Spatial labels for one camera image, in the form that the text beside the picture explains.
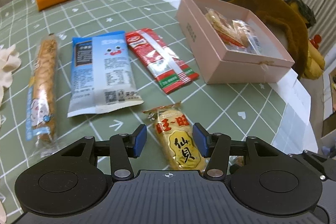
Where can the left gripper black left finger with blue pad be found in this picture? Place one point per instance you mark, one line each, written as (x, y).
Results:
(119, 149)

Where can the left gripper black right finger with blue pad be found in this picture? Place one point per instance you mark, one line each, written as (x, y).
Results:
(218, 148)

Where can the yellow rice cracker packet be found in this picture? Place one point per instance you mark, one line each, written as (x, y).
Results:
(174, 132)

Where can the blue white snack bag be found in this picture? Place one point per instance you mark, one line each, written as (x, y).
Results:
(101, 76)

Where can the egg roll stick packet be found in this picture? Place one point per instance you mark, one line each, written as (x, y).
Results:
(40, 106)

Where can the red white snack packet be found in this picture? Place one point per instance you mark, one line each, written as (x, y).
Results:
(170, 72)

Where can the pink cardboard box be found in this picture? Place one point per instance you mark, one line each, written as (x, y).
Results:
(223, 59)

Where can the green grid tablecloth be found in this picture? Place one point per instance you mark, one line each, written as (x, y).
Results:
(276, 113)

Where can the rice crackers packet in box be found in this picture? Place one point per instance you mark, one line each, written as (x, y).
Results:
(236, 34)

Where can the white lace cloth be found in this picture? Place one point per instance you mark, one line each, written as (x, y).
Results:
(10, 62)

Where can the brown plush toy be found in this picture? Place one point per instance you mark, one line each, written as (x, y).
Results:
(289, 21)

